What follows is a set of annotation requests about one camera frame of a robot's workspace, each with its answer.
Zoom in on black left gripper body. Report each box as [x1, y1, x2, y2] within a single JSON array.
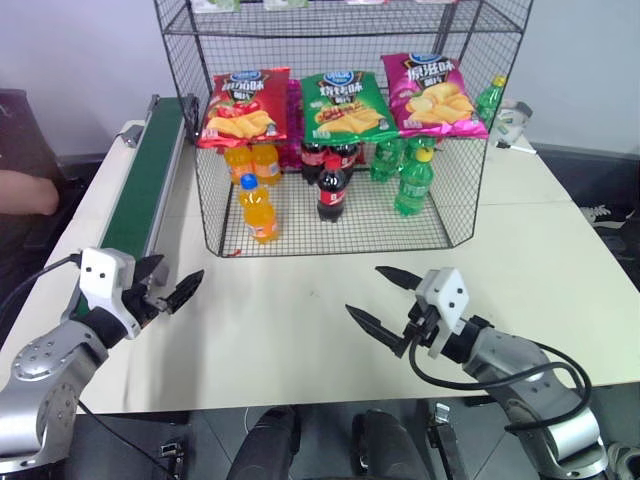
[[122, 283, 170, 330]]

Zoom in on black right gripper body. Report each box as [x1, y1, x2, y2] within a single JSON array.
[[402, 301, 445, 350]]

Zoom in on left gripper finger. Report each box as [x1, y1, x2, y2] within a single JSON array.
[[158, 269, 206, 317], [133, 254, 168, 292]]

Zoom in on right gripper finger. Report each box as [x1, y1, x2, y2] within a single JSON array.
[[374, 265, 422, 293], [344, 303, 411, 360]]

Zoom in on green conveyor belt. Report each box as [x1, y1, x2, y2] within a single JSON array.
[[62, 93, 199, 321]]

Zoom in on orange soda bottle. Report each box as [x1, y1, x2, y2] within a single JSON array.
[[250, 143, 283, 188], [223, 144, 255, 187], [238, 173, 282, 245]]

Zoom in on cola bottle red cap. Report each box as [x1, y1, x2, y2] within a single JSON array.
[[299, 141, 330, 186], [330, 141, 365, 177], [315, 155, 352, 223]]

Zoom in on dark rounded shape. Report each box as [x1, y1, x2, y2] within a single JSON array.
[[350, 409, 427, 480], [226, 405, 302, 480]]

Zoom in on green potato chips bag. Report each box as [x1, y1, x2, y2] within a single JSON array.
[[299, 70, 400, 145]]

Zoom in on magenta potato chips bag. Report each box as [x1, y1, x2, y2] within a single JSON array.
[[380, 51, 489, 140]]

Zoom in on red potato chips bag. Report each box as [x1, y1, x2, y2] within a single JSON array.
[[195, 66, 292, 150]]

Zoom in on purple snack bag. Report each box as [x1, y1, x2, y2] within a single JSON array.
[[278, 78, 305, 174]]

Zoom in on black white shoes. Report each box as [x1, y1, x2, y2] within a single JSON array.
[[581, 201, 640, 232]]

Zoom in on grey white shoe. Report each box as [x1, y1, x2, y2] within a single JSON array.
[[606, 441, 640, 480]]

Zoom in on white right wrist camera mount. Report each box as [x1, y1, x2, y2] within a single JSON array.
[[413, 267, 472, 359]]

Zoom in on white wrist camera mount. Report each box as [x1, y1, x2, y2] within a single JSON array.
[[78, 247, 140, 341], [413, 267, 472, 359]]

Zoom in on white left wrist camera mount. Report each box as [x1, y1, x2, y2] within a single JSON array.
[[78, 247, 140, 341]]

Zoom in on black wire mesh shelf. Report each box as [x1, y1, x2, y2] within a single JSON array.
[[152, 0, 535, 258]]

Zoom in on metal table bracket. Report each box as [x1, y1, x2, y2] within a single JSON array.
[[424, 401, 472, 480]]

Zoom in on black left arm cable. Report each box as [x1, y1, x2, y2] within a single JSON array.
[[0, 253, 82, 346]]

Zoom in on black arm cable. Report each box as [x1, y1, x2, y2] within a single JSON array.
[[408, 319, 594, 434], [0, 253, 82, 346]]

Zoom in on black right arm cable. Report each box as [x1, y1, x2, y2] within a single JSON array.
[[408, 319, 594, 434]]

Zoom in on thin black floor cable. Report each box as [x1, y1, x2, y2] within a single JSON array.
[[74, 394, 174, 480]]

